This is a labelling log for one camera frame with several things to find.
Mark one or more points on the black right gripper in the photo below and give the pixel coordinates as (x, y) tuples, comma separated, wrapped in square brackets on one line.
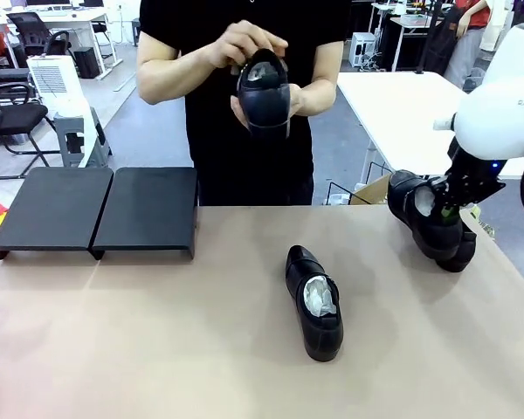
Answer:
[(463, 190)]

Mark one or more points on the white paper stuffing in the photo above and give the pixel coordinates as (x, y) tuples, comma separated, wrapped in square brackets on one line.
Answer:
[(319, 297), (424, 201), (257, 72)]

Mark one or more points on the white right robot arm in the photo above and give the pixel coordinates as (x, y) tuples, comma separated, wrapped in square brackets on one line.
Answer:
[(498, 118)]

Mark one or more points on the person's left forearm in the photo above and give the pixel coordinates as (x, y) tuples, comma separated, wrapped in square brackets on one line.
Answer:
[(325, 94)]

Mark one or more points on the person's right forearm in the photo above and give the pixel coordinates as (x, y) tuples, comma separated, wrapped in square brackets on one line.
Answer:
[(170, 72)]

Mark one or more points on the black flat shoe stand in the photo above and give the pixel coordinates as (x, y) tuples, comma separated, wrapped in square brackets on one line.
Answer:
[(148, 209), (48, 209)]

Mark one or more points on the person's left hand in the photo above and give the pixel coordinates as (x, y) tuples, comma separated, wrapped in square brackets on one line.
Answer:
[(298, 101)]

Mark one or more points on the person's right hand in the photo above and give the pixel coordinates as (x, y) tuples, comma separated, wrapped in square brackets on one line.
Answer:
[(240, 41)]

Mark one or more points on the brown cardboard box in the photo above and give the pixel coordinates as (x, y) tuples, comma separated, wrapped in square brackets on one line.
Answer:
[(371, 190)]

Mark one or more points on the large white table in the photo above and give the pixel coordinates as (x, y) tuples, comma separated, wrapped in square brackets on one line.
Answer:
[(397, 113)]

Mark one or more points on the black slanted pole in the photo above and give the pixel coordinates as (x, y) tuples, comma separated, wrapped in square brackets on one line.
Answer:
[(423, 59)]

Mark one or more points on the person in red shirt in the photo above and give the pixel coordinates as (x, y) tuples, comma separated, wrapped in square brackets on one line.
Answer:
[(467, 52)]

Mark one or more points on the white computer case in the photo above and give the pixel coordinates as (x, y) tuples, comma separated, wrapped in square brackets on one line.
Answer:
[(362, 48)]

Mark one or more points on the person torso black t-shirt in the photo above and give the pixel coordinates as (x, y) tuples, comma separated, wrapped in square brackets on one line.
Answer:
[(253, 174)]

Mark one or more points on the small grey stool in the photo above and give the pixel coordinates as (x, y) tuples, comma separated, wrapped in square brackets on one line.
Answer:
[(135, 32)]

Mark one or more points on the black computer tower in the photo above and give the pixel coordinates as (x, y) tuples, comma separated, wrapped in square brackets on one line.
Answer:
[(87, 63)]

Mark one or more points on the grey plastic step stool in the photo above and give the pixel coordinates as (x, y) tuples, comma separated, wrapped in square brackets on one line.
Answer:
[(65, 124)]

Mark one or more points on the white air purifier appliance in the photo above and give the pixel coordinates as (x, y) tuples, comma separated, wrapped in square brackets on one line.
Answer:
[(48, 78)]

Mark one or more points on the white office desk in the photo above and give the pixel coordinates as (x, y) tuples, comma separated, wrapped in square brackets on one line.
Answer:
[(70, 17)]

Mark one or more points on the black mesh office chair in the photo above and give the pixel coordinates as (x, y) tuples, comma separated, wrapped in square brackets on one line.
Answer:
[(30, 35)]

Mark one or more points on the white-frame background desk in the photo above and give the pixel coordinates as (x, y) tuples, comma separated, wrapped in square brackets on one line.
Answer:
[(401, 22)]

